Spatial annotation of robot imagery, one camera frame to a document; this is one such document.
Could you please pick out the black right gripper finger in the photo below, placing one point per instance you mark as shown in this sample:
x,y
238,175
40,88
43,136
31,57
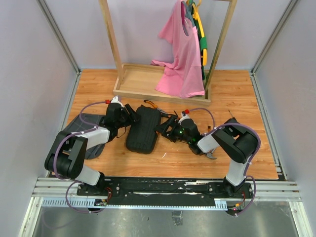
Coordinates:
x,y
172,121
165,130

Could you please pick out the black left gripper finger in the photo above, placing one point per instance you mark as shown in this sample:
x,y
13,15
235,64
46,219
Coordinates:
x,y
129,109
134,117

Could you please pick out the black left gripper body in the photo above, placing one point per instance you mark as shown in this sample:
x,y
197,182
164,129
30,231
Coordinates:
x,y
125,121

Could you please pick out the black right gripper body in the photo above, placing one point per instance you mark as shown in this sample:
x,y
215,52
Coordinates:
x,y
180,136

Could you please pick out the black plastic tool case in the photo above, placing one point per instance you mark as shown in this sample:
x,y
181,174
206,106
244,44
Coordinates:
x,y
142,136

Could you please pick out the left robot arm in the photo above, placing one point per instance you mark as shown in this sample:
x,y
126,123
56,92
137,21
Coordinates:
x,y
67,154

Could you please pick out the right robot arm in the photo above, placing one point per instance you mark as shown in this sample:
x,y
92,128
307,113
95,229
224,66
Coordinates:
x,y
238,141

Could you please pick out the orange black pliers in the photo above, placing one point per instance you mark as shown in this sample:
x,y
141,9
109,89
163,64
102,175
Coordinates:
x,y
162,112

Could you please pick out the claw hammer black grip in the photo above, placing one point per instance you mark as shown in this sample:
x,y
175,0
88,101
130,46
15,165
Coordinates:
x,y
210,154

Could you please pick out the wooden clothes rack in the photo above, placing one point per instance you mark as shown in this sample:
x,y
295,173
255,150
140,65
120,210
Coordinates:
x,y
139,81

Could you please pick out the dark grey folded cloth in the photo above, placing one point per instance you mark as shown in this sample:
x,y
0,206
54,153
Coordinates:
x,y
81,123

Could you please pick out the pink t-shirt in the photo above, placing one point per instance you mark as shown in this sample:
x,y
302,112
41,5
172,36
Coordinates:
x,y
182,77

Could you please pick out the green yellow hangers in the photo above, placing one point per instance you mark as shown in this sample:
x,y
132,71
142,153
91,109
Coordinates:
x,y
193,9

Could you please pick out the grey cable duct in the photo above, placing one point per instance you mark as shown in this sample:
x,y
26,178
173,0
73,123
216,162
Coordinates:
x,y
96,203

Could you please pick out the right aluminium frame post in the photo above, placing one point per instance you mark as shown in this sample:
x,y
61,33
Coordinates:
x,y
279,26

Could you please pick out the aluminium frame post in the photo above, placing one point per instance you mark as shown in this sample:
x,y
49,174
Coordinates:
x,y
279,26
57,32

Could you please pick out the left aluminium frame post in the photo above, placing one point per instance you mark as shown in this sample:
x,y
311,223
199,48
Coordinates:
x,y
57,32

